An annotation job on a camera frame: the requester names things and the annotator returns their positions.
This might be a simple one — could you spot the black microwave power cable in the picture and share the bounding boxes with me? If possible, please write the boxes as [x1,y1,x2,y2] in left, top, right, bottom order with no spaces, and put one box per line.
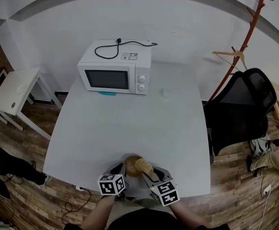
[94,38,159,60]

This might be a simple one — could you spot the person's light trousers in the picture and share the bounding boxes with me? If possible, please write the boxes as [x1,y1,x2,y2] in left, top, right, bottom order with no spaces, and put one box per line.
[105,195,155,225]

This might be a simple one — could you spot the light wooden clothes hanger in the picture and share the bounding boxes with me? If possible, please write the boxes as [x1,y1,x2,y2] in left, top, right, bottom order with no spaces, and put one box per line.
[211,49,248,71]

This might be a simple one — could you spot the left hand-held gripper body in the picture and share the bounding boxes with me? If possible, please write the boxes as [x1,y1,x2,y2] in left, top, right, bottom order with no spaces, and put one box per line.
[97,168,128,196]

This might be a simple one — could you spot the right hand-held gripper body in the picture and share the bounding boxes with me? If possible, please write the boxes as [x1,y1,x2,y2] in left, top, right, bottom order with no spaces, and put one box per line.
[148,175,180,207]

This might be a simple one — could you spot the yellow sponge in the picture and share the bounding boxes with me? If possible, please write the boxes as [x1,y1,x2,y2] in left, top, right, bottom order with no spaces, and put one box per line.
[134,158,154,177]

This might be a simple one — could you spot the person's right forearm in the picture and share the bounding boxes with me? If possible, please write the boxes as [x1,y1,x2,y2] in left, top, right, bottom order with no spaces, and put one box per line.
[169,201,211,229]

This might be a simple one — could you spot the black and white backpack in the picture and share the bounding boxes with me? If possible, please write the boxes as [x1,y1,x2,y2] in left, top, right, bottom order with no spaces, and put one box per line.
[249,135,272,159]

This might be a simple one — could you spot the white side table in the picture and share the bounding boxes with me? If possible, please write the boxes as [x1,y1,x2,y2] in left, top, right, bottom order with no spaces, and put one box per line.
[0,67,63,141]

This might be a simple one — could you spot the brown wooden bowl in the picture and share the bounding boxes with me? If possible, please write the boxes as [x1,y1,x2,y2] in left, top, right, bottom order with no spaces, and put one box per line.
[124,154,146,178]

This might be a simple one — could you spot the thin black looped cable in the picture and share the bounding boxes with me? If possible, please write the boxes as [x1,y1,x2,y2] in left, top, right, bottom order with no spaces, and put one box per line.
[64,188,93,213]

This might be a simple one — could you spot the white microwave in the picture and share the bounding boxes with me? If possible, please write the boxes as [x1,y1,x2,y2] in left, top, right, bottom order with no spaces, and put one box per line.
[77,39,152,96]

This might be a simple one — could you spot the brown wooden coat rack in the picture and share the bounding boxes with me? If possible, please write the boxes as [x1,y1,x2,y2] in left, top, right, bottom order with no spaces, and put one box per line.
[206,0,274,104]

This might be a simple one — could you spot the black mesh office chair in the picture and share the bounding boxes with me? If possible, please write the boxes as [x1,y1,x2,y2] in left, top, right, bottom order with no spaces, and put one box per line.
[202,67,278,164]

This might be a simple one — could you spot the long white floor cable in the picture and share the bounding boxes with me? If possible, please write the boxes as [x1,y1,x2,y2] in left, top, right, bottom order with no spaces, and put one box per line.
[258,192,272,230]

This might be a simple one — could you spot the person's black shirt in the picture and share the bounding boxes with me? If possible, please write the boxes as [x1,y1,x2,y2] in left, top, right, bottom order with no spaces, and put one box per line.
[63,207,232,230]

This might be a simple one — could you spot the person's left forearm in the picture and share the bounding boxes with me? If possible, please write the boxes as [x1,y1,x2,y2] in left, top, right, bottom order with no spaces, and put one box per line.
[81,195,116,230]

